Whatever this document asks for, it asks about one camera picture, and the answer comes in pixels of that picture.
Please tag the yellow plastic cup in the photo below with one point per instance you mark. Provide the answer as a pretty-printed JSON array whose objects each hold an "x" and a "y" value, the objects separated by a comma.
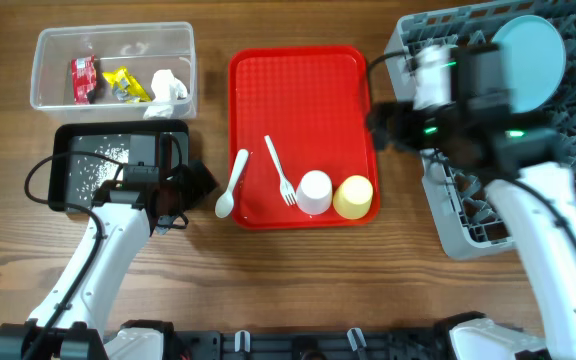
[{"x": 353, "y": 198}]

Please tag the red snack wrapper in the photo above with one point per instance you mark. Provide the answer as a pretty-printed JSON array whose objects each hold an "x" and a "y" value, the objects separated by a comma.
[{"x": 84, "y": 79}]

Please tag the yellow snack wrapper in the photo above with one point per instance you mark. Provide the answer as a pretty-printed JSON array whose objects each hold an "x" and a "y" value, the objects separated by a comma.
[{"x": 125, "y": 87}]

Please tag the white plastic cup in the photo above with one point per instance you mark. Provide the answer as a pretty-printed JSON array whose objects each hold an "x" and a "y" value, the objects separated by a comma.
[{"x": 314, "y": 193}]

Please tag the red serving tray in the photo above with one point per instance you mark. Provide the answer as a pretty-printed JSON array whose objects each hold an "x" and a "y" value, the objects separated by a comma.
[{"x": 311, "y": 102}]

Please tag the light blue plate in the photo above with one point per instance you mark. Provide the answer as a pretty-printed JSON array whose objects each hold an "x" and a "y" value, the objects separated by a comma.
[{"x": 534, "y": 60}]

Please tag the clear plastic waste bin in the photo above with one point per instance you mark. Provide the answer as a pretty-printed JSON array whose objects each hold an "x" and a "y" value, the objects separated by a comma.
[{"x": 142, "y": 48}]

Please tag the white plastic fork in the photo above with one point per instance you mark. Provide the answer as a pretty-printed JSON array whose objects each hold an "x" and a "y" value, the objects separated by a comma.
[{"x": 286, "y": 188}]

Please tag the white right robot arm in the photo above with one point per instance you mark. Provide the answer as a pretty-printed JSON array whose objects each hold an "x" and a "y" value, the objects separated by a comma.
[{"x": 461, "y": 117}]

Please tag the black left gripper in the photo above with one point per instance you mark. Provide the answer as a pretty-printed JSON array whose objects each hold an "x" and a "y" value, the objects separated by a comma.
[{"x": 196, "y": 189}]

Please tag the grey dishwasher rack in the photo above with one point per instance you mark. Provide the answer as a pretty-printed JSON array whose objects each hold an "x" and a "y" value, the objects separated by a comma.
[{"x": 467, "y": 224}]

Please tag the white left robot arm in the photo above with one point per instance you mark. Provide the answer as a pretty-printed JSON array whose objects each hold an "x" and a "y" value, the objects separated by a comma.
[{"x": 71, "y": 321}]

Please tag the white plastic spoon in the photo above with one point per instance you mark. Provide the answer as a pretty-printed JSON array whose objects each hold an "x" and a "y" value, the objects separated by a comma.
[{"x": 225, "y": 203}]

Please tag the black rectangular tray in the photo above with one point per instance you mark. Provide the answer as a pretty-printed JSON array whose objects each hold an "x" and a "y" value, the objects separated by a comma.
[{"x": 98, "y": 149}]

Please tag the white tissue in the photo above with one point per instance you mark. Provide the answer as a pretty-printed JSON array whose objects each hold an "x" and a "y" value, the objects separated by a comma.
[{"x": 166, "y": 88}]

